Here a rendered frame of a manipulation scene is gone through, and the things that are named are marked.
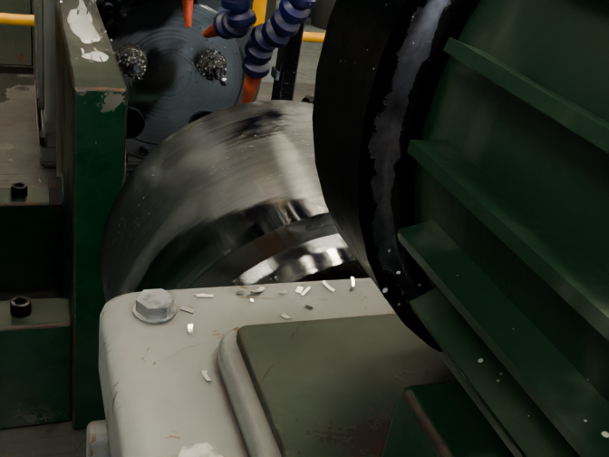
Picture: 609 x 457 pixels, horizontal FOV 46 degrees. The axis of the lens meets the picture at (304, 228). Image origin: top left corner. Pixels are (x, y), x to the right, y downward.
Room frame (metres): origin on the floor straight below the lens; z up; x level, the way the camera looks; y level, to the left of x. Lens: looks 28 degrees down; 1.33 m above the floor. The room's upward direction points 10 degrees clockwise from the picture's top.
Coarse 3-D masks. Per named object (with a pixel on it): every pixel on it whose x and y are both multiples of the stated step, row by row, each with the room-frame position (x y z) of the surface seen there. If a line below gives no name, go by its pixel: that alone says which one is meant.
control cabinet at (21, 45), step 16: (0, 0) 3.39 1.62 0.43; (16, 0) 3.43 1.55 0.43; (32, 0) 3.46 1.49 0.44; (0, 32) 3.39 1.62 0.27; (16, 32) 3.42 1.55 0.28; (32, 32) 3.46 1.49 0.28; (0, 48) 3.39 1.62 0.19; (16, 48) 3.42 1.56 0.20; (32, 48) 3.46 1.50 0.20; (0, 64) 3.39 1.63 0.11; (16, 64) 3.43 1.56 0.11; (32, 64) 3.46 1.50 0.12
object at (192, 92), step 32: (96, 0) 0.85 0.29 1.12; (128, 0) 0.86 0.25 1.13; (160, 0) 0.87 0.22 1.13; (128, 32) 0.86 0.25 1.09; (160, 32) 0.87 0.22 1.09; (192, 32) 0.89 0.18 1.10; (128, 64) 0.82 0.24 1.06; (160, 64) 0.88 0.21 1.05; (192, 64) 0.89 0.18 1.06; (224, 64) 0.88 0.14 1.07; (128, 96) 0.86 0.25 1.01; (160, 96) 0.88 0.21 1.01; (192, 96) 0.89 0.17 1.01; (224, 96) 0.91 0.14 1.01; (256, 96) 0.94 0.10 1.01; (128, 128) 0.86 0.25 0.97; (160, 128) 0.88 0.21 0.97
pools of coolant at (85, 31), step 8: (80, 0) 0.75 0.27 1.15; (80, 8) 0.71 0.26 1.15; (72, 16) 0.68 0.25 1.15; (80, 16) 0.68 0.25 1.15; (88, 16) 0.69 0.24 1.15; (72, 24) 0.65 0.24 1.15; (80, 24) 0.66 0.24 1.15; (88, 24) 0.66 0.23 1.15; (80, 32) 0.63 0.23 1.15; (88, 32) 0.64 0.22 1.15; (96, 32) 0.64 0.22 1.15; (88, 40) 0.61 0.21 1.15; (96, 40) 0.62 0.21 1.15; (88, 56) 0.57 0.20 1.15; (96, 56) 0.57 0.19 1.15; (104, 56) 0.58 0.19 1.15
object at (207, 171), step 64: (192, 128) 0.46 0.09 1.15; (256, 128) 0.44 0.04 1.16; (128, 192) 0.43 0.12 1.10; (192, 192) 0.38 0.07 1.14; (256, 192) 0.36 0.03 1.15; (320, 192) 0.36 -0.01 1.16; (128, 256) 0.38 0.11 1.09; (192, 256) 0.33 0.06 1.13; (256, 256) 0.32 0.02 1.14; (320, 256) 0.31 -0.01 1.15
